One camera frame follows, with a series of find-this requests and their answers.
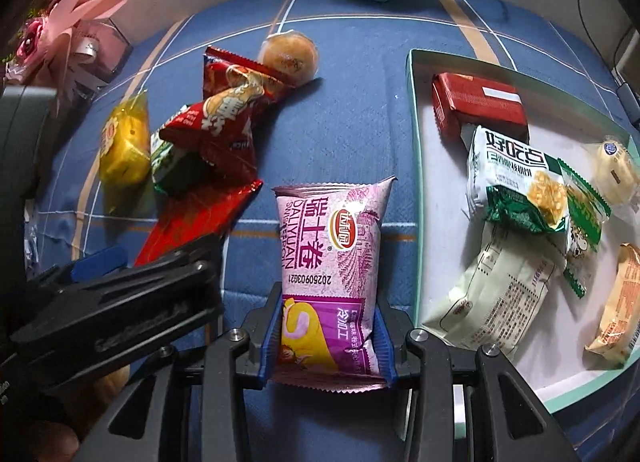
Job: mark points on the pale green snack packet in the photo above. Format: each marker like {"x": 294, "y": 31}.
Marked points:
{"x": 495, "y": 292}

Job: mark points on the red packet with white stripe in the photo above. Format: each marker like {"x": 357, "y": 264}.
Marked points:
{"x": 475, "y": 102}

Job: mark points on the clear pink box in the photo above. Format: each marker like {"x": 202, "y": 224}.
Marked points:
{"x": 102, "y": 47}

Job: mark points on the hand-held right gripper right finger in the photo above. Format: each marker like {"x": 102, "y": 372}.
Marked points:
{"x": 387, "y": 342}

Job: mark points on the purple cake roll packet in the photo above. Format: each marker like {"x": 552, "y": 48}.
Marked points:
{"x": 325, "y": 252}

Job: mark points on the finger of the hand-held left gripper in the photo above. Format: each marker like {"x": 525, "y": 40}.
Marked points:
{"x": 100, "y": 259}
{"x": 150, "y": 292}

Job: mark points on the white tray with teal rim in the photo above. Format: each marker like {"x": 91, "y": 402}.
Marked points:
{"x": 450, "y": 202}

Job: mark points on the person's left hand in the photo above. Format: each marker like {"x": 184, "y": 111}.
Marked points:
{"x": 62, "y": 442}

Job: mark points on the white green biscuit packet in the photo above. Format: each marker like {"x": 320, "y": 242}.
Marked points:
{"x": 505, "y": 167}

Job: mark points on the round pastry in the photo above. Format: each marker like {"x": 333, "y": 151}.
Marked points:
{"x": 290, "y": 57}

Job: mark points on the yellow snack packet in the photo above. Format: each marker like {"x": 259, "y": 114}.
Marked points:
{"x": 122, "y": 142}

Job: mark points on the dark green white snack packet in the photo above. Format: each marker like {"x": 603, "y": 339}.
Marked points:
{"x": 177, "y": 172}

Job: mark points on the pale bun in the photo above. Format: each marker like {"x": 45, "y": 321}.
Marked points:
{"x": 617, "y": 162}

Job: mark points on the red crinkled snack bag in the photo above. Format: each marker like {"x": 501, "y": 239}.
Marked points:
{"x": 220, "y": 137}
{"x": 225, "y": 77}

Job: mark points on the pink flower bouquet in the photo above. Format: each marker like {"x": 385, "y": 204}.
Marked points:
{"x": 60, "y": 17}

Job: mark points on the orange cake packet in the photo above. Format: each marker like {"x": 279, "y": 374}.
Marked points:
{"x": 620, "y": 302}

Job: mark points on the long red snack packet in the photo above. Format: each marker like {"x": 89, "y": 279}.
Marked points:
{"x": 200, "y": 217}

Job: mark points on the black power adapter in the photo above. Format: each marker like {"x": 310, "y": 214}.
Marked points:
{"x": 627, "y": 95}

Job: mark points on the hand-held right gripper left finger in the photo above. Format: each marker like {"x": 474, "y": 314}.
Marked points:
{"x": 272, "y": 322}

